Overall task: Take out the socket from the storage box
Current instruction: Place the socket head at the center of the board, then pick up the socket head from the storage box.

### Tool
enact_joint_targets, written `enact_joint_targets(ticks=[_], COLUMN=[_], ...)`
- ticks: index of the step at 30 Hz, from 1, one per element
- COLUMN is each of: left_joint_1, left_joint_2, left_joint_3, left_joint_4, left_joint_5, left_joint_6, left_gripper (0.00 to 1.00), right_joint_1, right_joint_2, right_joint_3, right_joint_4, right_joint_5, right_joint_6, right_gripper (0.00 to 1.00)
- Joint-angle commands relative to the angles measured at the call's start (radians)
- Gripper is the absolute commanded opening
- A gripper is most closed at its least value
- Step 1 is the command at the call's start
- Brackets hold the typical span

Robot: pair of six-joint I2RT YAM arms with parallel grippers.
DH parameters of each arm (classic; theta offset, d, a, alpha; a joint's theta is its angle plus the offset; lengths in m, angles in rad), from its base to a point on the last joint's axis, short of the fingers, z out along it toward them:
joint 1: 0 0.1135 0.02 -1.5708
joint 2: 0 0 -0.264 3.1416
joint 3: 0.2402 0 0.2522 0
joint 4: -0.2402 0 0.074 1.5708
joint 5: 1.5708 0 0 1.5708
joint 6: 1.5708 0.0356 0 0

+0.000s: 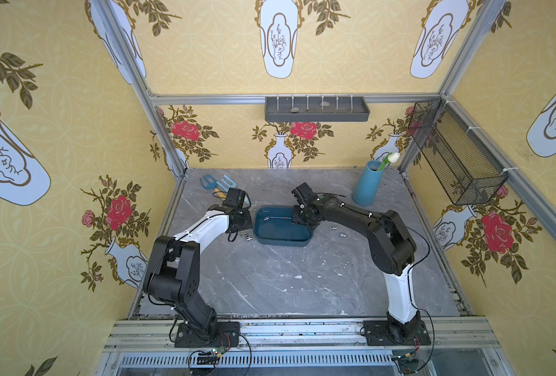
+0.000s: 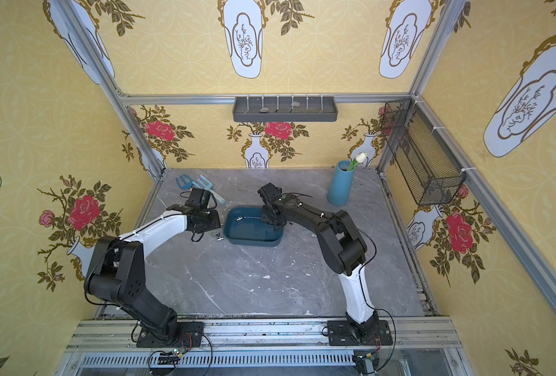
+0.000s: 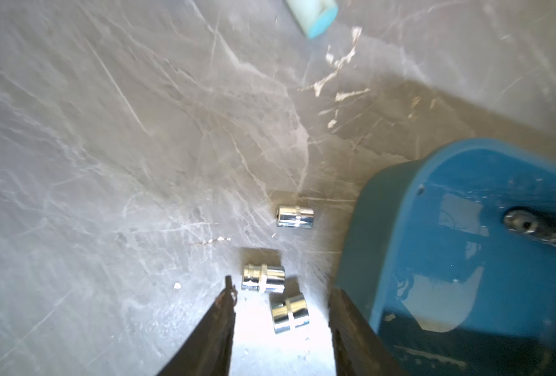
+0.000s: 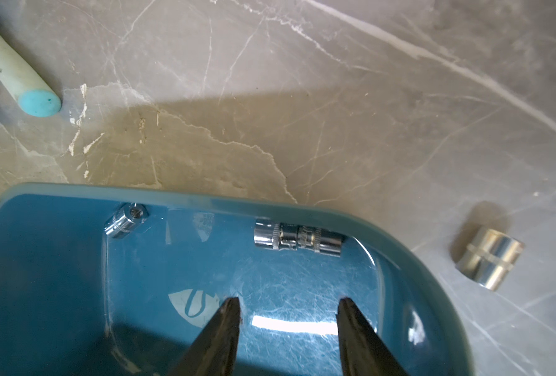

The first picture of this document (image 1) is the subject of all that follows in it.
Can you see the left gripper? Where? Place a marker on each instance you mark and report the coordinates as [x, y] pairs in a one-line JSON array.
[[240, 221]]

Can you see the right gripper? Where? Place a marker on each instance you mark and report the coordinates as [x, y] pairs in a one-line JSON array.
[[304, 216]]

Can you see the teal storage box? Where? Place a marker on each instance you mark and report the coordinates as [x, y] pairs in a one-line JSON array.
[[274, 225]]

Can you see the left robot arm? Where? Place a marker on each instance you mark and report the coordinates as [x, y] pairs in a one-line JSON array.
[[173, 274]]

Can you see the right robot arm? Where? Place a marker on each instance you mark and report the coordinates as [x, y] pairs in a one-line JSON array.
[[391, 245]]

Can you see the light blue toy fork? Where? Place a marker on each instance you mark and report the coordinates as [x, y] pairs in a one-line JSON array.
[[225, 183]]

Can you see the teal vase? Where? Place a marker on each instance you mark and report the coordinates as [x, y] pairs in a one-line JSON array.
[[367, 187]]

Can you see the white tulip flower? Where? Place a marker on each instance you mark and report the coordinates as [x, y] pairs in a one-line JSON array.
[[388, 160]]

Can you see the grey wall shelf tray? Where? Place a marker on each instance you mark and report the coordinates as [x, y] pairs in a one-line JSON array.
[[316, 108]]

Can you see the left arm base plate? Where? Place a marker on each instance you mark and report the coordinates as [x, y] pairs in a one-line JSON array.
[[221, 334]]

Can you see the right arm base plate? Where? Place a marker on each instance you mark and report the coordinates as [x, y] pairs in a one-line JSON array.
[[381, 332]]

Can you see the black wire mesh basket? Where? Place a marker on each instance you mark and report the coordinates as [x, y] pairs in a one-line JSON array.
[[469, 173]]

